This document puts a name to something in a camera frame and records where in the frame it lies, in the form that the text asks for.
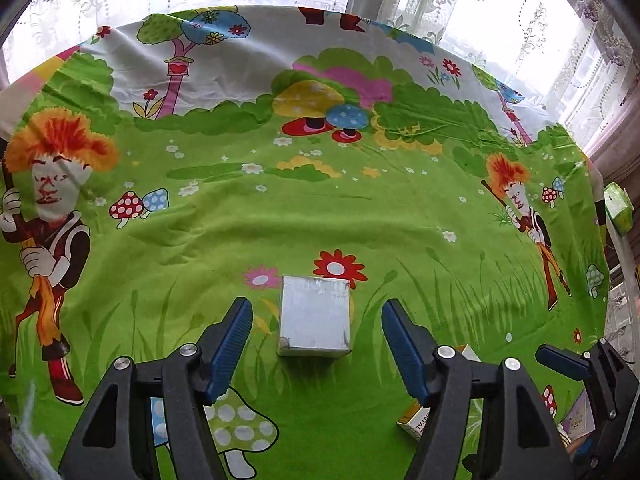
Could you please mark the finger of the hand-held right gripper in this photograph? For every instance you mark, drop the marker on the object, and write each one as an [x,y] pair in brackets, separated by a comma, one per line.
[560,361]

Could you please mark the plain grey-white box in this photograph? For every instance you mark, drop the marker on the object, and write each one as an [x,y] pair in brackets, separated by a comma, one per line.
[315,315]

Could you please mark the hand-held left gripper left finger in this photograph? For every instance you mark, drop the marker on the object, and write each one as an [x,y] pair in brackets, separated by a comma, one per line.
[230,345]

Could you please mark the green tissue box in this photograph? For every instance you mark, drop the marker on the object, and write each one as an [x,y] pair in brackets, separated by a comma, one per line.
[616,207]

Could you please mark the white lace curtain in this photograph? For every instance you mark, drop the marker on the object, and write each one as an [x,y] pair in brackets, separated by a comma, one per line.
[450,0]

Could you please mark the brown curtain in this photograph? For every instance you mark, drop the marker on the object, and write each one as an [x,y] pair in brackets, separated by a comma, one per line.
[620,150]

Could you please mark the green cartoon printed cloth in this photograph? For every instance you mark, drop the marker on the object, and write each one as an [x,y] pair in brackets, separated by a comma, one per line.
[200,210]

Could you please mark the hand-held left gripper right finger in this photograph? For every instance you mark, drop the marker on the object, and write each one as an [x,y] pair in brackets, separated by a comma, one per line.
[405,350]

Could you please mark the white and yellow box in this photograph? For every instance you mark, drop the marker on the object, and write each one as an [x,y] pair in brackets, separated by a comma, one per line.
[417,422]

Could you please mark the white fluffy clothing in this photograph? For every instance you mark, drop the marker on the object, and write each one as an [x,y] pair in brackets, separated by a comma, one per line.
[30,440]

